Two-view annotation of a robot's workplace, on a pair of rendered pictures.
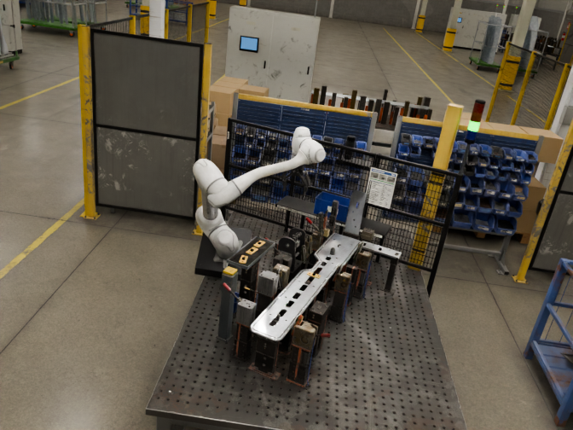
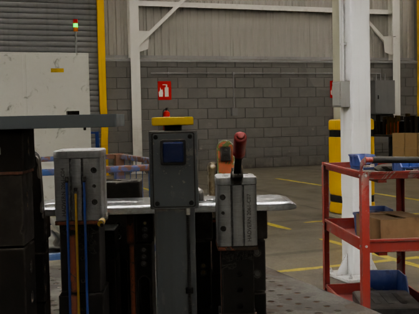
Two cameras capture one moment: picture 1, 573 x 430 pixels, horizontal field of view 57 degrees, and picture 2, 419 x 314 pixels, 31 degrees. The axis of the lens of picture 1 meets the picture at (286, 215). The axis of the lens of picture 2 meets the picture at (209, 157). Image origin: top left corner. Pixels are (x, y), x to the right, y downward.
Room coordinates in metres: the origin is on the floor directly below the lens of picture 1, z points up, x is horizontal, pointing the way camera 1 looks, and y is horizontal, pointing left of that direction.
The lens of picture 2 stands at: (2.94, 1.31, 1.16)
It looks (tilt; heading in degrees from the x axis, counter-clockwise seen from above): 3 degrees down; 247
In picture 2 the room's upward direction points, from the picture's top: 1 degrees counter-clockwise
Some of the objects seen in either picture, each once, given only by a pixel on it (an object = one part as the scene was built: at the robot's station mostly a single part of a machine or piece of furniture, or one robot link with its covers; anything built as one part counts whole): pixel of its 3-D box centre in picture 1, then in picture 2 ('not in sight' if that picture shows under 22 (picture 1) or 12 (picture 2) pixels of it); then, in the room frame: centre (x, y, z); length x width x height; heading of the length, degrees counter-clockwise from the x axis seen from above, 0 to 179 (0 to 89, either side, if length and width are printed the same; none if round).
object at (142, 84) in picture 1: (147, 136); not in sight; (5.19, 1.52, 1.00); 1.34 x 0.14 x 2.00; 88
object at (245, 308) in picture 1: (244, 330); (237, 280); (2.40, 0.15, 0.88); 0.11 x 0.10 x 0.36; 69
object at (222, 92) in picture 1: (238, 120); not in sight; (8.02, 0.93, 0.52); 1.20 x 0.80 x 1.05; 175
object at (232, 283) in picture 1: (227, 305); (176, 279); (2.55, 0.27, 0.92); 0.08 x 0.08 x 0.44; 69
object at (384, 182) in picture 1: (380, 188); not in sight; (3.80, -0.68, 1.30); 0.23 x 0.02 x 0.31; 69
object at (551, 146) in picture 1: (486, 176); not in sight; (6.42, -2.42, 0.68); 1.20 x 0.80 x 1.35; 90
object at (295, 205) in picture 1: (332, 216); not in sight; (3.80, -0.36, 1.01); 0.90 x 0.22 x 0.03; 69
